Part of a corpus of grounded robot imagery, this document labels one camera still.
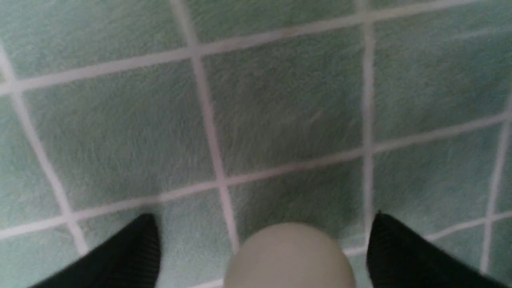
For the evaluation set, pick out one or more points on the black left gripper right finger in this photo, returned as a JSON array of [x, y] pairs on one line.
[[398, 257]]

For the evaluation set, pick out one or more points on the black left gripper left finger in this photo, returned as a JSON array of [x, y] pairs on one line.
[[129, 259]]

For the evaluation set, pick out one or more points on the white ball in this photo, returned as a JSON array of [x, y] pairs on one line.
[[289, 255]]

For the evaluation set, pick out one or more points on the green white checkered tablecloth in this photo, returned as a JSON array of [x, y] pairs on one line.
[[222, 117]]

